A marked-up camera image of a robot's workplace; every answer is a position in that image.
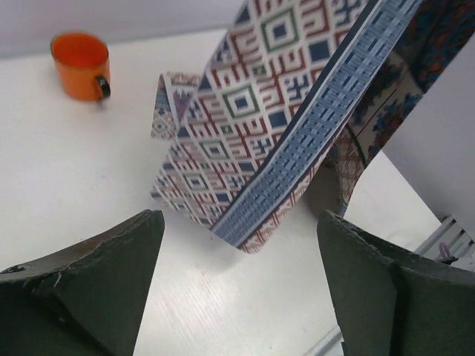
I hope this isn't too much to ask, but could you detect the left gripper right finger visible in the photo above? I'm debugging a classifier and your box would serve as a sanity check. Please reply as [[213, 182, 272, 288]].
[[317, 211, 474, 355]]

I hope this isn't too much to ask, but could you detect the patterned placemat cloth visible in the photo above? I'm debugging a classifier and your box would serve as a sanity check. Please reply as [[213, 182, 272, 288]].
[[151, 1, 474, 254]]

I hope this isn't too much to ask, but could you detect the orange mug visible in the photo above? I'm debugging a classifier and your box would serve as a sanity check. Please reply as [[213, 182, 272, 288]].
[[50, 31, 111, 102]]

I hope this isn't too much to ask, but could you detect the aluminium mounting rail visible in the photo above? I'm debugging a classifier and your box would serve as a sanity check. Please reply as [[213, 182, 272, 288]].
[[416, 216, 475, 272]]

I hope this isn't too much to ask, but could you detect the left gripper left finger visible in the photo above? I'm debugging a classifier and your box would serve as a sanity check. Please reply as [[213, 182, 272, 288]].
[[1, 210, 164, 355]]

